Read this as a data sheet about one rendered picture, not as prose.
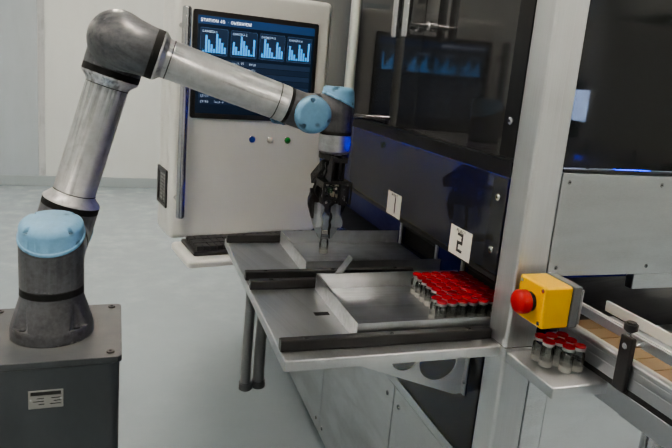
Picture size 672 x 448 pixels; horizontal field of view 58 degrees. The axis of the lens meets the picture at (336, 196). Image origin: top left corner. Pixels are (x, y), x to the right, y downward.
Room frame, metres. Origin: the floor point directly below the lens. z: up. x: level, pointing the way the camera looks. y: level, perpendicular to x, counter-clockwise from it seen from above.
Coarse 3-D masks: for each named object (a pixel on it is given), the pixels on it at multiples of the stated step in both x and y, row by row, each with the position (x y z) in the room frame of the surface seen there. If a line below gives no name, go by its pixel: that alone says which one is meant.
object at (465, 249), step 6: (456, 228) 1.21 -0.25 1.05; (450, 234) 1.23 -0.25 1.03; (456, 234) 1.21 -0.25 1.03; (468, 234) 1.17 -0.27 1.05; (450, 240) 1.23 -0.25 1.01; (456, 240) 1.21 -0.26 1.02; (468, 240) 1.16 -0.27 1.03; (450, 246) 1.23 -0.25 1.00; (462, 246) 1.18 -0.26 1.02; (468, 246) 1.16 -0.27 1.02; (456, 252) 1.20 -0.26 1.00; (462, 252) 1.18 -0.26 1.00; (468, 252) 1.16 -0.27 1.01; (462, 258) 1.18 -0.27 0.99; (468, 258) 1.16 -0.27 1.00
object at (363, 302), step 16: (368, 272) 1.27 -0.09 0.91; (384, 272) 1.28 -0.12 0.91; (400, 272) 1.29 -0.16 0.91; (320, 288) 1.20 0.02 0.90; (336, 288) 1.24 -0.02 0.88; (352, 288) 1.25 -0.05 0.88; (368, 288) 1.26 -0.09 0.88; (384, 288) 1.27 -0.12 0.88; (400, 288) 1.28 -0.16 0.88; (336, 304) 1.10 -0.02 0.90; (352, 304) 1.16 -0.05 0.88; (368, 304) 1.17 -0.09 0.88; (384, 304) 1.17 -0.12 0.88; (400, 304) 1.18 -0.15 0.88; (416, 304) 1.19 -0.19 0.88; (352, 320) 1.01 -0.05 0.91; (368, 320) 1.08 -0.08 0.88; (384, 320) 1.09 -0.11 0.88; (400, 320) 1.02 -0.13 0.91; (416, 320) 1.02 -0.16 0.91; (432, 320) 1.03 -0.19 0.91; (448, 320) 1.05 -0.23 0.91; (464, 320) 1.06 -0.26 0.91; (480, 320) 1.07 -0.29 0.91
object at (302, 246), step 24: (288, 240) 1.47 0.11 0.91; (312, 240) 1.58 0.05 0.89; (336, 240) 1.60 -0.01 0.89; (360, 240) 1.63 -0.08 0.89; (384, 240) 1.65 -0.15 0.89; (312, 264) 1.31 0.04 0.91; (336, 264) 1.33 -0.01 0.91; (360, 264) 1.35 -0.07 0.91; (384, 264) 1.37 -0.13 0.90; (408, 264) 1.39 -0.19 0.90; (432, 264) 1.41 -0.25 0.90
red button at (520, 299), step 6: (516, 294) 0.95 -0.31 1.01; (522, 294) 0.94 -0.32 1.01; (528, 294) 0.94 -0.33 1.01; (510, 300) 0.96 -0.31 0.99; (516, 300) 0.94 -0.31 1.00; (522, 300) 0.93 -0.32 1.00; (528, 300) 0.93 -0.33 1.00; (516, 306) 0.94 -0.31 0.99; (522, 306) 0.93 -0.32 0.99; (528, 306) 0.93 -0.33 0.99; (522, 312) 0.94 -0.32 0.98; (528, 312) 0.94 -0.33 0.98
